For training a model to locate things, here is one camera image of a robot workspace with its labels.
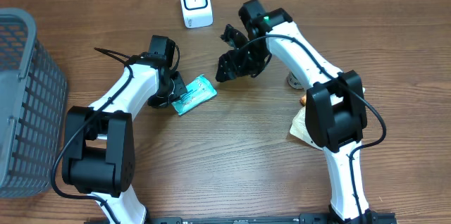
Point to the orange tissue pack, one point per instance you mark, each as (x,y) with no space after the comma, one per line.
(303,100)

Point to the mint green wipes pack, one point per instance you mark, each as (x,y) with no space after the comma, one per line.
(198,91)

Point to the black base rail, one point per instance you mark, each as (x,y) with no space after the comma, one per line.
(303,218)

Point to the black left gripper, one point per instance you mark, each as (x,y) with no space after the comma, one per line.
(180,89)

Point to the dark grey mesh basket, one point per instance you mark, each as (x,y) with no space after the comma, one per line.
(34,93)

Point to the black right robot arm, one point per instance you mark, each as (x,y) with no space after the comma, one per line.
(277,33)

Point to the green lid clear jar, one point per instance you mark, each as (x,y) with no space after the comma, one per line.
(293,81)

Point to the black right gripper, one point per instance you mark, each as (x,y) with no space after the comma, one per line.
(238,67)

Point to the white barcode scanner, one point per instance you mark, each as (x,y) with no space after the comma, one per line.
(197,13)

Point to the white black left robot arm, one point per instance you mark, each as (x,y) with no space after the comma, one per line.
(98,156)

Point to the clear bag bread package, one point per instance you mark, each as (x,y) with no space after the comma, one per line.
(299,127)

